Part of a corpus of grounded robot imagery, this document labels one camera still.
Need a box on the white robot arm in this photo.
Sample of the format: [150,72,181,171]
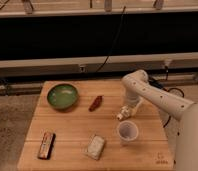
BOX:
[122,70,198,171]

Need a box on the green ceramic bowl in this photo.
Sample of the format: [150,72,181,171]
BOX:
[47,83,79,110]

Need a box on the clear plastic cup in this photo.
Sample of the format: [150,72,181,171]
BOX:
[116,120,139,146]

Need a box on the red chili pepper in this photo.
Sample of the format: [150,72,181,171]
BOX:
[89,96,103,112]

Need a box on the wooden board table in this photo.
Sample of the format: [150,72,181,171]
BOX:
[17,80,173,171]

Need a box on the brown chocolate bar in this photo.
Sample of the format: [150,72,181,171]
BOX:
[37,132,56,160]

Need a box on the black hanging cable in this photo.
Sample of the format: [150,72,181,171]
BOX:
[93,5,127,74]

